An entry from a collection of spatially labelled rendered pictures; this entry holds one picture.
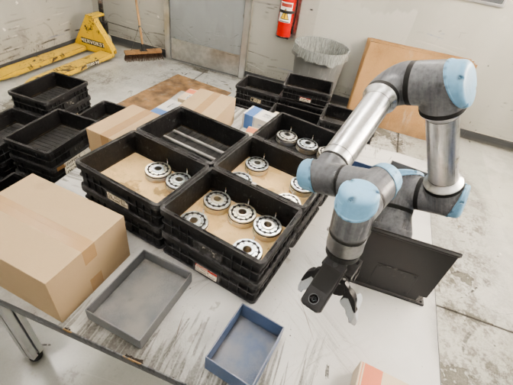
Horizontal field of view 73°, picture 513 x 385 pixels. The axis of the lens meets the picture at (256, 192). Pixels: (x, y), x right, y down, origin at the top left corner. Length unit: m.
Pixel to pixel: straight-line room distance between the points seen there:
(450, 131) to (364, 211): 0.51
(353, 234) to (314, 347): 0.60
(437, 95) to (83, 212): 1.08
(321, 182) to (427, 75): 0.40
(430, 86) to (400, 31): 3.11
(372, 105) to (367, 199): 0.37
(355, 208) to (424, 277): 0.74
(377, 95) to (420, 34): 3.14
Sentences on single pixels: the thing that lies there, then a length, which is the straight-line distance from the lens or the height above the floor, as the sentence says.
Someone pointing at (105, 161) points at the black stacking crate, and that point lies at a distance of 1.51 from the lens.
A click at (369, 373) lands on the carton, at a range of 1.14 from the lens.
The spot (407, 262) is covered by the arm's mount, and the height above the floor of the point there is 0.88.
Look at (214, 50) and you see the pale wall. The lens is 4.58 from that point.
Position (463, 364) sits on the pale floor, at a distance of 2.34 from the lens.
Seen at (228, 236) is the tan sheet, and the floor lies 0.83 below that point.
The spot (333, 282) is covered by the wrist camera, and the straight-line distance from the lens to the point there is 0.74.
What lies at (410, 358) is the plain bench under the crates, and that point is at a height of 0.70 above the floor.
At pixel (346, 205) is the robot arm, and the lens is 0.63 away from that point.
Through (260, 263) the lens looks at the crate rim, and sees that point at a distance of 1.04.
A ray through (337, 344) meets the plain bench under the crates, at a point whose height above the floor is 0.70.
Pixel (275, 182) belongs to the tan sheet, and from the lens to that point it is 1.48.
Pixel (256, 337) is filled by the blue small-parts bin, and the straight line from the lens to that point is 1.17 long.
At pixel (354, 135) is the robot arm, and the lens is 0.86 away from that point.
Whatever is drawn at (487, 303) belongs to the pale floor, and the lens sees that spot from 2.70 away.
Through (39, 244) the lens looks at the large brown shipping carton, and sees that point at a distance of 1.20.
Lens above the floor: 1.74
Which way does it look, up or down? 40 degrees down
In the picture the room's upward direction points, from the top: 10 degrees clockwise
